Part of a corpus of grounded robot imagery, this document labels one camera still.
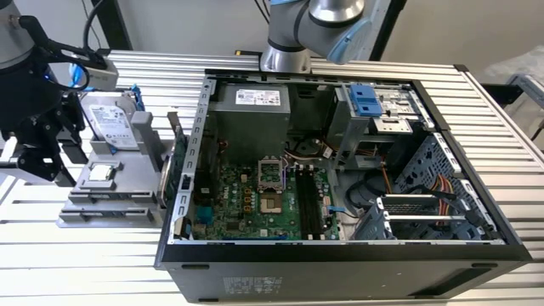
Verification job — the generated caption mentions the black PC case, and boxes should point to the black PC case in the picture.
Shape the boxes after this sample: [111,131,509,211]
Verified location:
[152,68,536,303]

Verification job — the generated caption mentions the grey parts rack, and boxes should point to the grey parts rack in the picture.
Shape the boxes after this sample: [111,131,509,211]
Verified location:
[57,111,180,229]

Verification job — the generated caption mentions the coloured power supply wires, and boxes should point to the coloured power supply wires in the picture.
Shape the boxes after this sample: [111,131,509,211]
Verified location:
[284,145,336,162]

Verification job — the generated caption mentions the metal drive bay cage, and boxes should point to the metal drive bay cage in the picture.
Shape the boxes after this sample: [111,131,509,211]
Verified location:
[327,82,435,173]

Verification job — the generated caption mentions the hard disk in blue carrier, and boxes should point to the hard disk in blue carrier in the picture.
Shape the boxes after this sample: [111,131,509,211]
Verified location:
[79,83,145,156]

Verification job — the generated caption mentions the black frame post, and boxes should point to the black frame post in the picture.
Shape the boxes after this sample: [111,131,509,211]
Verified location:
[372,0,407,61]
[91,0,133,52]

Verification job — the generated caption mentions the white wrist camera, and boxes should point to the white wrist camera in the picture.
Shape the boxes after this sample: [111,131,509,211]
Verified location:
[45,41,119,91]

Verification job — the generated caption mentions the CPU socket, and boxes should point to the CPU socket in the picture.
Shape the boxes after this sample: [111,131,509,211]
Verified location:
[259,193,285,215]

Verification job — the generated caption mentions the metal socket cover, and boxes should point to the metal socket cover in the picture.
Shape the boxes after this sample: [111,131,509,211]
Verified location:
[257,154,285,193]

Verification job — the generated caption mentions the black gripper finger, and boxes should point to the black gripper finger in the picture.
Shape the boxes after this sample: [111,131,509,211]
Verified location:
[57,91,89,164]
[13,113,79,189]

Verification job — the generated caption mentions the blue drive latch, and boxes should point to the blue drive latch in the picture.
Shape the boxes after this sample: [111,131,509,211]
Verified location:
[348,83,379,117]

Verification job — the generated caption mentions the blue cable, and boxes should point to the blue cable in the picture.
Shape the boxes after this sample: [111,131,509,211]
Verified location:
[67,62,91,92]

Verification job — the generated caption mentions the green motherboard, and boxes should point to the green motherboard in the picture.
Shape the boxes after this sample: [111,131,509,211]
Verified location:
[191,162,341,242]

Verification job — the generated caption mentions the silver CPU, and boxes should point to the silver CPU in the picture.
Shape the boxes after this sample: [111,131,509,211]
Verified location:
[87,164,116,182]

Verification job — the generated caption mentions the orange wire bundle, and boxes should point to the orange wire bundle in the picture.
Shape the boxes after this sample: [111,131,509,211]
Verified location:
[431,173,456,221]

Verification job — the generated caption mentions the grey power supply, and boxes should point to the grey power supply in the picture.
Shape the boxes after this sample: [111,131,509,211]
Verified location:
[208,84,292,160]

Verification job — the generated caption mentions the thin orange wire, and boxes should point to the thin orange wire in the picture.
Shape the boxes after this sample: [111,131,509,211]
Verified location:
[380,161,392,195]

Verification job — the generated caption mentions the black RAM slot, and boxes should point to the black RAM slot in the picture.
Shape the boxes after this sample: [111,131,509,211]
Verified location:
[295,164,317,240]
[307,164,329,240]

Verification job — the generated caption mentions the clear plastic wrap bundle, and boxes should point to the clear plastic wrap bundle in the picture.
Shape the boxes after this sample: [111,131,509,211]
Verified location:
[484,44,544,84]

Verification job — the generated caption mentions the green graphics card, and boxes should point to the green graphics card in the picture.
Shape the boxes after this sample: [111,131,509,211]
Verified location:
[155,110,191,208]

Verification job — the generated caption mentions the grey metal disk bay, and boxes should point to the grey metal disk bay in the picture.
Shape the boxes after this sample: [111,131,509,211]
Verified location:
[352,194,468,240]

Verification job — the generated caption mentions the black round speaker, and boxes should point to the black round speaker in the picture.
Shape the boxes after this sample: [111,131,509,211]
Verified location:
[292,137,325,157]

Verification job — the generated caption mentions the black metal bracket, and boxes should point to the black metal bracket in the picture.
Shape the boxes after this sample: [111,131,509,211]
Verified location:
[479,82,524,106]

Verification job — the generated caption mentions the silver aluminium frame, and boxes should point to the silver aluminium frame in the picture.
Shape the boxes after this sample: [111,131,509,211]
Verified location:
[508,73,544,111]

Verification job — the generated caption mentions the blue expansion slot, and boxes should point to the blue expansion slot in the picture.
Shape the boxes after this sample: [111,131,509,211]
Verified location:
[220,234,289,242]

